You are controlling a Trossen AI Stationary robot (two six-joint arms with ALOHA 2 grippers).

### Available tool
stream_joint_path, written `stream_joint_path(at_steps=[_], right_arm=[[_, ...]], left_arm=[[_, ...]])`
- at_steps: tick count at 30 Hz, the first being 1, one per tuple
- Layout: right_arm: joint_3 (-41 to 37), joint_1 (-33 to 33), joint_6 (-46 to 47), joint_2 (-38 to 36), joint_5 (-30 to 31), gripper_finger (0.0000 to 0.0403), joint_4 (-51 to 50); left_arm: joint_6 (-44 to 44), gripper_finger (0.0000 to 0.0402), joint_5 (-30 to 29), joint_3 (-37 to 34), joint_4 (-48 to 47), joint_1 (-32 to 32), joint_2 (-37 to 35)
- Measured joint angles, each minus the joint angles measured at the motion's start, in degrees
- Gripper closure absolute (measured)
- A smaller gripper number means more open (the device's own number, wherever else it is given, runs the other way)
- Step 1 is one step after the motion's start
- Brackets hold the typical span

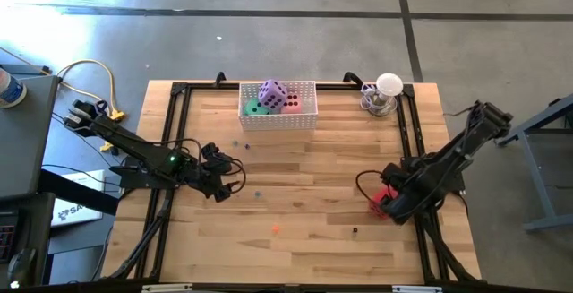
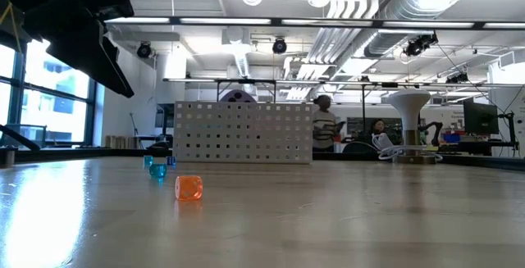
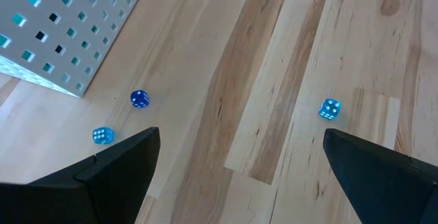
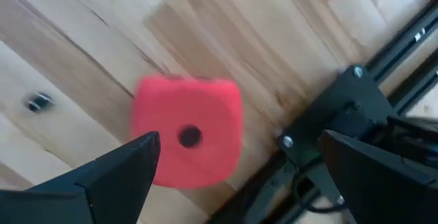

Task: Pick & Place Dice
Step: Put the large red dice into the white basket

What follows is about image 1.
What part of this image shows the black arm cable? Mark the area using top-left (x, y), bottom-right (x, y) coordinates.
top-left (222, 157), bottom-right (248, 194)
top-left (355, 169), bottom-right (387, 205)

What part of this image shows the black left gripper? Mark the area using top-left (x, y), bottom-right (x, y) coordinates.
top-left (192, 144), bottom-right (238, 203)

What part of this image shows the yellow cable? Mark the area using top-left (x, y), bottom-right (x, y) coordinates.
top-left (56, 58), bottom-right (127, 153)

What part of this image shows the white coiled cable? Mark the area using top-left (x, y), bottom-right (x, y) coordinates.
top-left (359, 82), bottom-right (381, 111)

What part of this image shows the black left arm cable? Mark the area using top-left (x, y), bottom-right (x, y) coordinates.
top-left (222, 157), bottom-right (248, 194)

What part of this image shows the large green foam die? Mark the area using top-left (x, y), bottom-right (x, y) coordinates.
top-left (243, 99), bottom-right (271, 116)

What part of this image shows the large red foam die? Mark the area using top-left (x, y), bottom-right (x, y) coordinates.
top-left (367, 185), bottom-right (399, 220)

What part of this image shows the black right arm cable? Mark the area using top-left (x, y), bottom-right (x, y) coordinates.
top-left (355, 169), bottom-right (387, 205)

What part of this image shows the silver aluminium strut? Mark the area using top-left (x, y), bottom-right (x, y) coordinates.
top-left (141, 283), bottom-right (194, 293)
top-left (391, 285), bottom-right (443, 293)

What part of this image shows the black flat panel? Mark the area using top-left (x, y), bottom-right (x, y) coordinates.
top-left (38, 167), bottom-right (121, 217)

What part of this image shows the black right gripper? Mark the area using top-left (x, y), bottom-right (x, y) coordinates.
top-left (379, 165), bottom-right (432, 226)

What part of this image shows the black aluminium table frame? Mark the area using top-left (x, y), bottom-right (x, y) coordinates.
top-left (100, 71), bottom-right (483, 285)

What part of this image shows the white perforated metal basket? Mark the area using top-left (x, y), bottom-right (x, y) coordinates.
top-left (237, 80), bottom-right (319, 132)

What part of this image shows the black computer mouse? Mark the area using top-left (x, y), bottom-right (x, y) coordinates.
top-left (7, 247), bottom-right (37, 280)

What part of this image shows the blue-grey metal table frame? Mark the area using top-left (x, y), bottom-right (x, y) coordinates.
top-left (494, 93), bottom-right (573, 234)

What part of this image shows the grey side desk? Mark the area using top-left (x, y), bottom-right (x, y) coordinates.
top-left (0, 63), bottom-right (62, 201)

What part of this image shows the white mushroom-shaped lamp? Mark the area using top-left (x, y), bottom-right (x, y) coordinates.
top-left (363, 72), bottom-right (405, 118)

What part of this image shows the white printed box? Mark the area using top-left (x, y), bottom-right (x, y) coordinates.
top-left (50, 169), bottom-right (107, 228)

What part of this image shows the red backlit keyboard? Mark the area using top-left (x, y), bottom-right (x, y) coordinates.
top-left (0, 210), bottom-right (21, 263)

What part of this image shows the large purple foam die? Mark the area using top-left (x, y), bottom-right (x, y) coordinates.
top-left (258, 79), bottom-right (289, 109)

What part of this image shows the large pink foam die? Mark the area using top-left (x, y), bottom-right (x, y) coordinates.
top-left (280, 93), bottom-right (304, 115)

